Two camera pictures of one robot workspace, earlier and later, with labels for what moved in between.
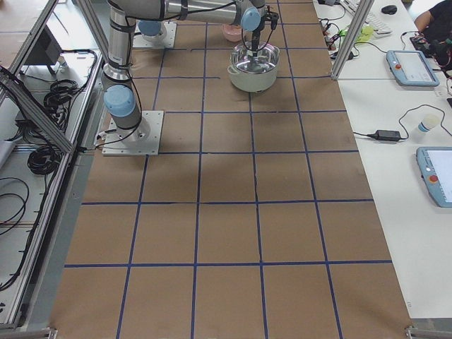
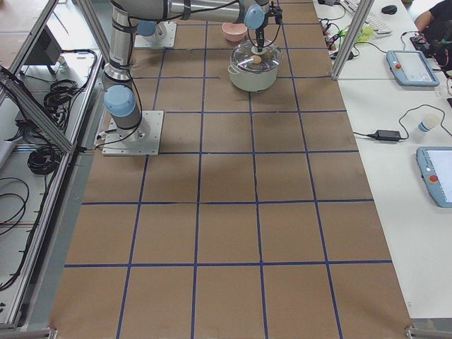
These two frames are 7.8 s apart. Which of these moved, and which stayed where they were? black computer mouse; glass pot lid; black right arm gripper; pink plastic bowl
Moved: black right arm gripper
Stayed: pink plastic bowl; black computer mouse; glass pot lid
